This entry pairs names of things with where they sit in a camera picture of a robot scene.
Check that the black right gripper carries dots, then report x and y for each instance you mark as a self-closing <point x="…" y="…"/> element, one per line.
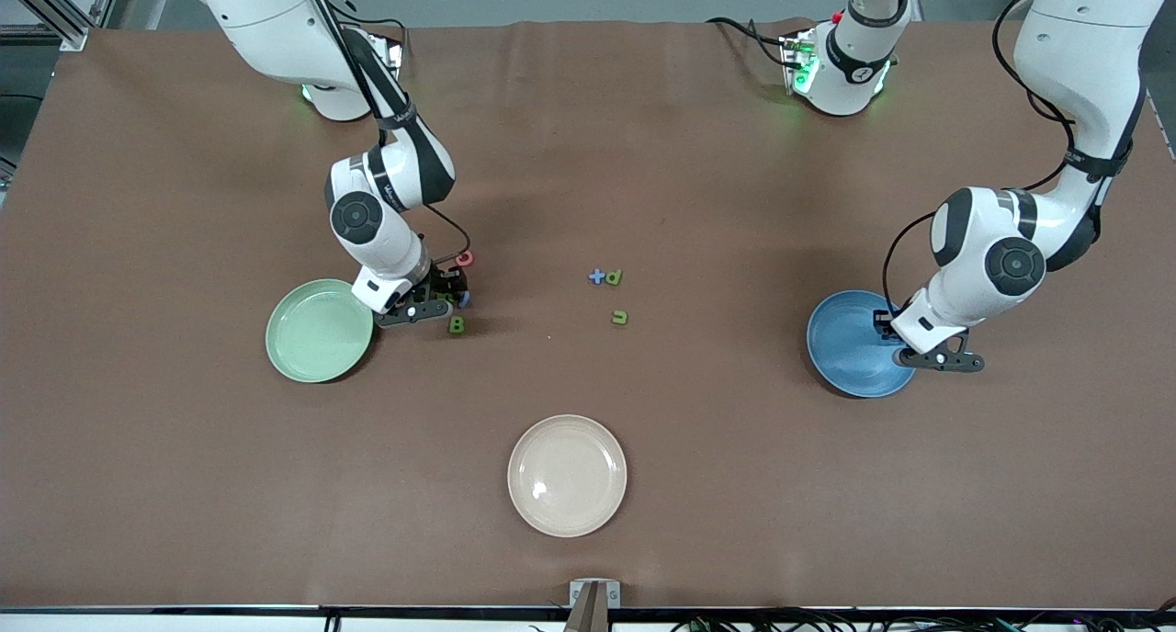
<point x="445" y="291"/>

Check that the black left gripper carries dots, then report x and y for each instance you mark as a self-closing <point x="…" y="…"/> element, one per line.
<point x="884" y="322"/>

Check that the green foam letter B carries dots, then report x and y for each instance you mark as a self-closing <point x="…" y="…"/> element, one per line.
<point x="457" y="324"/>

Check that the green foam letter p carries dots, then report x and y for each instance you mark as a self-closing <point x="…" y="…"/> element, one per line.
<point x="614" y="276"/>

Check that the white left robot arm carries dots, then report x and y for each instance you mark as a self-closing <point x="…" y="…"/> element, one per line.
<point x="1084" y="62"/>

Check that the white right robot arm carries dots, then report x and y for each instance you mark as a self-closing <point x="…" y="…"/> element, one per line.
<point x="266" y="26"/>

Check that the blue plate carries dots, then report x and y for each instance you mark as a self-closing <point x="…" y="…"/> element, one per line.
<point x="845" y="356"/>

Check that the green plate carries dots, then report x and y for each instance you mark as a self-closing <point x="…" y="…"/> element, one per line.
<point x="312" y="338"/>

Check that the beige plate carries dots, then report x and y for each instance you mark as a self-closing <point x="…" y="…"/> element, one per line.
<point x="567" y="476"/>

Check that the brown table cover sheet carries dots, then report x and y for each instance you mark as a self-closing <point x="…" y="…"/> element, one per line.
<point x="184" y="485"/>

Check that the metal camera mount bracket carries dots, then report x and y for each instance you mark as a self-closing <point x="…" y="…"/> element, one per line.
<point x="594" y="595"/>

